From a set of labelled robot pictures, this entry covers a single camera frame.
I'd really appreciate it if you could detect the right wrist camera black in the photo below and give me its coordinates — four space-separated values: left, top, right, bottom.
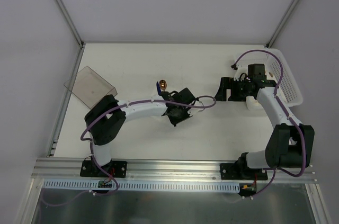
247 64 266 78

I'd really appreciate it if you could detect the rolled napkin bundle in basket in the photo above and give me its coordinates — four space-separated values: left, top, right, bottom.
246 96 263 111

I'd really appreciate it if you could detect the purple cable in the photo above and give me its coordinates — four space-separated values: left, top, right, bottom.
230 49 311 202
39 95 217 206

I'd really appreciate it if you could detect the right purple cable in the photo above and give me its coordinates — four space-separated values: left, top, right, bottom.
230 49 311 202

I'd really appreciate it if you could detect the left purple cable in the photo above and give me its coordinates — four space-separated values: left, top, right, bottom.
39 95 217 206

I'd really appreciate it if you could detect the copper spoon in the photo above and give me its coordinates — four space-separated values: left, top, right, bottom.
158 79 167 91

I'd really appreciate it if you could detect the aluminium front rail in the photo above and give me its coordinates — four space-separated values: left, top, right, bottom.
31 156 317 182

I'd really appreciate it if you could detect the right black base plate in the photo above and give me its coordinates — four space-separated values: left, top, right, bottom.
219 162 268 181

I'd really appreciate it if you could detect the white plastic basket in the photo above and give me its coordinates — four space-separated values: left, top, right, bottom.
234 49 304 107

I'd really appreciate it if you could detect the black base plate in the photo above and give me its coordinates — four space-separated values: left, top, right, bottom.
219 162 268 181
80 160 127 178

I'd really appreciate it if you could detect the smoky transparent plastic container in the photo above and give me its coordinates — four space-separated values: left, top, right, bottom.
64 66 118 109

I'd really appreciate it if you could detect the white slotted cable duct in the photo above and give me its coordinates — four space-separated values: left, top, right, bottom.
43 179 240 193

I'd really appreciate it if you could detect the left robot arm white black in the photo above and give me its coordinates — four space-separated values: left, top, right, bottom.
81 92 197 176

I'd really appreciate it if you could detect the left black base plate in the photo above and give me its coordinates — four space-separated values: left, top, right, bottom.
80 160 127 178

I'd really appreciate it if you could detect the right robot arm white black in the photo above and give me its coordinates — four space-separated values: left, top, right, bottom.
215 77 315 179

